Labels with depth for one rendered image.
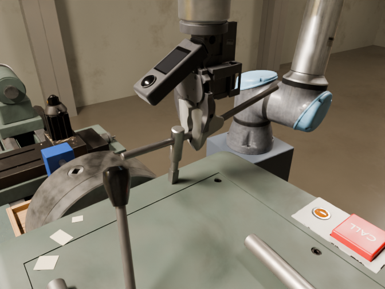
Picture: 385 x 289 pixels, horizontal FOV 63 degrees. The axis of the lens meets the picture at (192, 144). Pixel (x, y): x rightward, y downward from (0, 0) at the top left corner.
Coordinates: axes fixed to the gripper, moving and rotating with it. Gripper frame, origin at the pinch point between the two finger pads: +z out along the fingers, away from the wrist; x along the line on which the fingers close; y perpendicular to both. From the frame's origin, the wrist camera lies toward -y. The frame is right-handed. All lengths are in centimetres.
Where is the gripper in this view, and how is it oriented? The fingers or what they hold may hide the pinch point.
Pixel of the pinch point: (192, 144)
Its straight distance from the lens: 54.4
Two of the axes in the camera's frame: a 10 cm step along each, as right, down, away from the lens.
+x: -6.1, -4.0, 6.9
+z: 0.0, 8.7, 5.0
